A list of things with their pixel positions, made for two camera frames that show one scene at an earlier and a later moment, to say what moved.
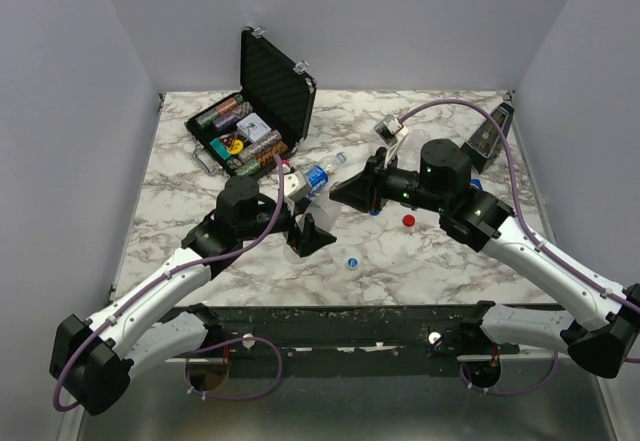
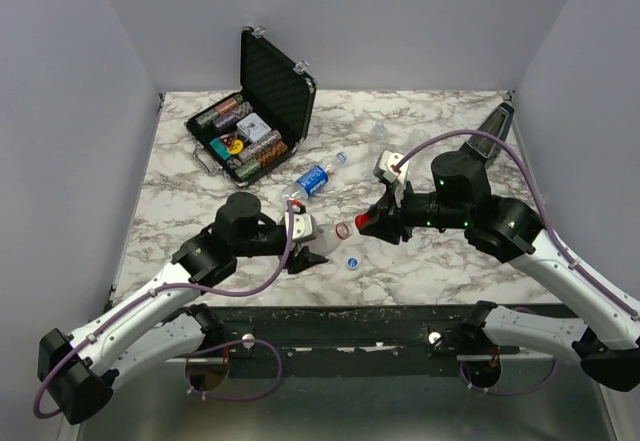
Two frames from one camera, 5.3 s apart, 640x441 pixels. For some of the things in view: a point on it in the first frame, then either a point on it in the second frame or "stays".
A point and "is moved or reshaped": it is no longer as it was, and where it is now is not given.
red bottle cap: [409, 220] is moved or reshaped
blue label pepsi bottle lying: [318, 176] stays
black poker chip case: [240, 135] stays
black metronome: [488, 141] stays
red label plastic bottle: [325, 214] to [329, 235]
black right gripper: [375, 186] to [396, 212]
